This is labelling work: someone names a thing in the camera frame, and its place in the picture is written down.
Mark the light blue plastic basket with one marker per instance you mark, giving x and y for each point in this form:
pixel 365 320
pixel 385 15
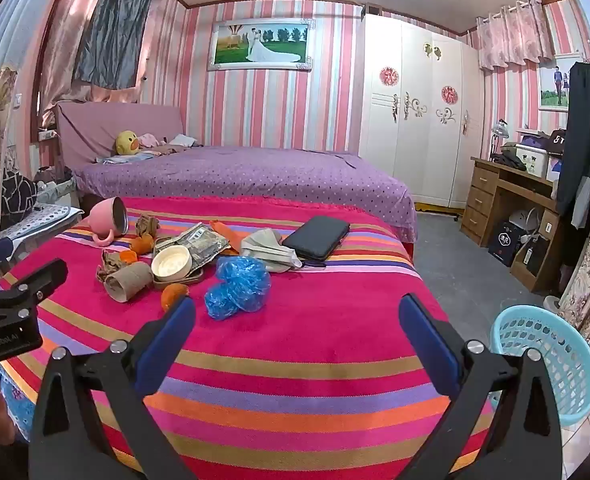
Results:
pixel 575 360

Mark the orange plastic bag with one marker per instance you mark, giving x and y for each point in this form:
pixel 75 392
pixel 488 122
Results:
pixel 222 232

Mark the white round base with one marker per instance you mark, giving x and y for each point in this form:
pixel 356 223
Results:
pixel 553 302

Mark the blue plastic bag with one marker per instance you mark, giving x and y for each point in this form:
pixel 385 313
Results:
pixel 240 280

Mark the brown paper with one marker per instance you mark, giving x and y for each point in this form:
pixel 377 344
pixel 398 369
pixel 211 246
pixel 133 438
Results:
pixel 147 225
pixel 109 262

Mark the dark clothes pile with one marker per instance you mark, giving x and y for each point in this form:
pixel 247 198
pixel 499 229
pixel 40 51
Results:
pixel 510 161

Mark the pink satin curtain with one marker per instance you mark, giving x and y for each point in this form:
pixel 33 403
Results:
pixel 70 35

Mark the wall switch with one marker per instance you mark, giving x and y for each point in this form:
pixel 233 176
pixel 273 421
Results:
pixel 18 100

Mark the printed paper sheet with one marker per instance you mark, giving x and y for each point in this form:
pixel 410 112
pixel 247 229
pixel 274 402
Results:
pixel 205 245

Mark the framed wedding photo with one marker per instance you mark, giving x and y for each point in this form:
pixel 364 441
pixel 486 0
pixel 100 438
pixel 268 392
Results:
pixel 260 45

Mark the white paper bowl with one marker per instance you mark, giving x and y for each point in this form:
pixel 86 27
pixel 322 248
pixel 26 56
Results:
pixel 170 262

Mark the couple wall poster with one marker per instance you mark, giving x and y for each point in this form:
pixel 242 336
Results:
pixel 550 85

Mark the cardboard tube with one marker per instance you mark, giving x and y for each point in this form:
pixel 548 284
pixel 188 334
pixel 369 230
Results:
pixel 130 280

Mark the pink patterned valance curtain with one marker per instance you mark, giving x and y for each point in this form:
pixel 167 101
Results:
pixel 515 35

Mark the wooden desk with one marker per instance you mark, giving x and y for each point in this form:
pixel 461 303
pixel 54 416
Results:
pixel 480 200

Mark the black wallet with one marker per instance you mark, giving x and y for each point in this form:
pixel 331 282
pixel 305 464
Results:
pixel 317 235

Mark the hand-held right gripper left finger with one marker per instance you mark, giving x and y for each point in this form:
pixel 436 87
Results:
pixel 167 342

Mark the pink mug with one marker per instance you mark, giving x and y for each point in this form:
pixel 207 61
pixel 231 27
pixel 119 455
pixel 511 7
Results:
pixel 100 217

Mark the white wardrobe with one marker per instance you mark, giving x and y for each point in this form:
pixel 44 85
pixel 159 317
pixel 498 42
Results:
pixel 415 160

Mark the white garment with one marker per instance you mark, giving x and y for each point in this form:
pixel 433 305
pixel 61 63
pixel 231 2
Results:
pixel 182 141

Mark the purple dotted bed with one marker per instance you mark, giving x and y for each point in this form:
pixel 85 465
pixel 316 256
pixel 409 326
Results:
pixel 275 175

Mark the white power strip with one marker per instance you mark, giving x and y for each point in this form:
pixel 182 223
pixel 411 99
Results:
pixel 47 135

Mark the yellow duck plush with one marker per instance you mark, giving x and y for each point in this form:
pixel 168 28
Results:
pixel 126 142

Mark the white storage box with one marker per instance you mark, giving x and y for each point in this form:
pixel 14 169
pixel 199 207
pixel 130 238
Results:
pixel 532 157

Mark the desk lamp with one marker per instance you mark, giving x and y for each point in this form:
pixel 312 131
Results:
pixel 499 130

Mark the tan phone case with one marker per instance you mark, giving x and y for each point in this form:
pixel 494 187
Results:
pixel 195 277

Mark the pink covered headboard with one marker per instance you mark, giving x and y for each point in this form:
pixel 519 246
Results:
pixel 100 120

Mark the grey hanging garment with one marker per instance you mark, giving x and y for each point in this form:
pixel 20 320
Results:
pixel 584 195

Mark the brown garment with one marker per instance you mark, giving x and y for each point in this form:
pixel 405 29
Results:
pixel 170 149

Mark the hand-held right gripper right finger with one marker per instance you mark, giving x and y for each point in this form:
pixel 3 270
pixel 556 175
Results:
pixel 432 350

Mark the white dotted mat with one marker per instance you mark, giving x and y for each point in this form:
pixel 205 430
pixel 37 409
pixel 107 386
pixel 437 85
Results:
pixel 50 217

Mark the black hanging clothes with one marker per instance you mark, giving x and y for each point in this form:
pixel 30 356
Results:
pixel 582 125

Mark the red striped blanket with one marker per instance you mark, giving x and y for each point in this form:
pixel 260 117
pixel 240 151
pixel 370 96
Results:
pixel 285 320

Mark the grey cloth curtain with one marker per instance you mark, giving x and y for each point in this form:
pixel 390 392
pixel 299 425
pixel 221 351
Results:
pixel 115 25

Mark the red round decal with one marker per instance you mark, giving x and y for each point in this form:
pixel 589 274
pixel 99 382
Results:
pixel 449 94
pixel 389 76

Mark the blue floral sheet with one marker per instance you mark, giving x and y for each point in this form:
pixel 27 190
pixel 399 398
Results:
pixel 20 415

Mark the light blue cloth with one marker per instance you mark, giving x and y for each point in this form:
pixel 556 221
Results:
pixel 120 159

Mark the purple box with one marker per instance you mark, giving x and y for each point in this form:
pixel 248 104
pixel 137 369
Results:
pixel 532 139

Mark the black patterned bag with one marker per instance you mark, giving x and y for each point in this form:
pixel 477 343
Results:
pixel 17 195

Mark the black paper bag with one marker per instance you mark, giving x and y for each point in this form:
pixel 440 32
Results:
pixel 504 240

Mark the pink garment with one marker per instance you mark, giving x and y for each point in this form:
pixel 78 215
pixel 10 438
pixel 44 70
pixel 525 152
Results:
pixel 150 139

